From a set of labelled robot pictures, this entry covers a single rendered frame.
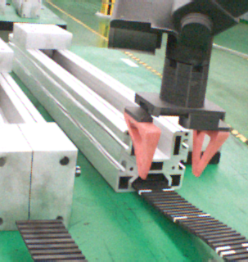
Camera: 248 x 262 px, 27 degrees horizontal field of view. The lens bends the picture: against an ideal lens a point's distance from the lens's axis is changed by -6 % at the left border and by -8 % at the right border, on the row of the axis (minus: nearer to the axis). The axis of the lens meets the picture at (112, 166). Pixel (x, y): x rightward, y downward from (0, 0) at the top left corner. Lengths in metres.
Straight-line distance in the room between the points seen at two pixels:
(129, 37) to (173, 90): 0.08
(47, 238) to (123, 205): 0.19
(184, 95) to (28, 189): 0.21
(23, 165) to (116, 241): 0.13
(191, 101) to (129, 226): 0.16
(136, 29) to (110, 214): 0.23
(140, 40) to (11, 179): 0.22
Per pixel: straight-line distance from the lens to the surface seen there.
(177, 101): 0.64
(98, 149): 0.77
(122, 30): 0.63
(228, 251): 0.55
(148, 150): 0.64
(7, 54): 0.96
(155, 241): 0.62
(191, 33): 0.57
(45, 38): 1.23
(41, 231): 0.54
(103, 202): 0.69
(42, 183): 0.58
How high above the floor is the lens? 1.08
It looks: 22 degrees down
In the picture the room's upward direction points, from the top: 8 degrees clockwise
